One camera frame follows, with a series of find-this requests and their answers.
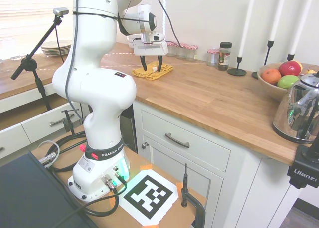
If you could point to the yellow pear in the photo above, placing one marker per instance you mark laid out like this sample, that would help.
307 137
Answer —
309 71

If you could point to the short black candle holder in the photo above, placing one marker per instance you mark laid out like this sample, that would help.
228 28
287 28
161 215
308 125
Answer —
236 71

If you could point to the tall black candle holder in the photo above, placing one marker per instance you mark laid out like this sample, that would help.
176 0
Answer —
269 51

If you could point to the wooden fruit bowl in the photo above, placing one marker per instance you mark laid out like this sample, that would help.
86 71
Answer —
268 89

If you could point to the yellow towel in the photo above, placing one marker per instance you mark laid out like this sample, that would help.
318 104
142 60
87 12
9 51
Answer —
152 73

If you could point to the stacked white plates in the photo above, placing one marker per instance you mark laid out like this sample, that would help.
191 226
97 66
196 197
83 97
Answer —
53 48

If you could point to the clear glass dish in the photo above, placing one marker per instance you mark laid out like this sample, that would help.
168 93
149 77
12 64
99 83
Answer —
16 57

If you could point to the large black bar clamp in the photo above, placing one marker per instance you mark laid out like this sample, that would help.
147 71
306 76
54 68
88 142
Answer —
198 210

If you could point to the white counter cabinet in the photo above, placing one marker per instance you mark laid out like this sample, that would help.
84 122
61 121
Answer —
224 168

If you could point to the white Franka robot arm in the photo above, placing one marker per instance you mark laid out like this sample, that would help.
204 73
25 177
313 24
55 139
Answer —
94 63

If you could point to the white drawer unit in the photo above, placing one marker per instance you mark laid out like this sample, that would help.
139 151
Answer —
30 128

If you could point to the shiny steel kettle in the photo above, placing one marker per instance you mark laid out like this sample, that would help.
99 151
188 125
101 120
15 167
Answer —
296 113

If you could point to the tall white taper candle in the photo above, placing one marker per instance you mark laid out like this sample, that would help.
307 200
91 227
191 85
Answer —
301 24
277 16
246 24

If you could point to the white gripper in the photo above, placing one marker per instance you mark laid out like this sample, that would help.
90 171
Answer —
149 48

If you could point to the black white fiducial marker sheet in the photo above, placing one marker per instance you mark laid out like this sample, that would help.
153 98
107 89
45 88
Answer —
149 195

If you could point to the brown mounting board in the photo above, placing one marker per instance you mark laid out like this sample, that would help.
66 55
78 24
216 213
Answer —
178 215

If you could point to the black Ulanzi clamp stand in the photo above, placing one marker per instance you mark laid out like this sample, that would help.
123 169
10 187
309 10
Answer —
302 168

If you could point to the medium black candle holder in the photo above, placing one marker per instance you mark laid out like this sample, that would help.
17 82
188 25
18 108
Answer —
290 57

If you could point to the black controller box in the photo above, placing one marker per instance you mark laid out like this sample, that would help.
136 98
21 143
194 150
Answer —
25 193

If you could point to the orange fruit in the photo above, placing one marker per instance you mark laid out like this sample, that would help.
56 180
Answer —
271 76

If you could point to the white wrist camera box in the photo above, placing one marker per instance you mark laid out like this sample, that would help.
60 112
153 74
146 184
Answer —
158 37

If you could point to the white window blind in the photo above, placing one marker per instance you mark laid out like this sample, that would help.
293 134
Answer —
30 11

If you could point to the small black bar clamp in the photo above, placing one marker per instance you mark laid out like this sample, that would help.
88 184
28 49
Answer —
68 123

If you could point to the red apple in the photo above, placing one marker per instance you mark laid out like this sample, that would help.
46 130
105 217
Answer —
289 67

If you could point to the coffee jar black lid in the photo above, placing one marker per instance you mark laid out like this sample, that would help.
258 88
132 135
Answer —
224 57

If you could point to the grey camera on stand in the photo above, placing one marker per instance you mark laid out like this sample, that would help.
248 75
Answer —
61 11

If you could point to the silver cabinet knob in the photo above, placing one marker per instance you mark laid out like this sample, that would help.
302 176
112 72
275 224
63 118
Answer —
145 145

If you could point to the black boom tripod stand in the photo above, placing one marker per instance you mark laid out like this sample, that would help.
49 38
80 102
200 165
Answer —
32 56

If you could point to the green apple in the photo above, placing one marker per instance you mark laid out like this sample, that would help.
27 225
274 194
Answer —
286 82

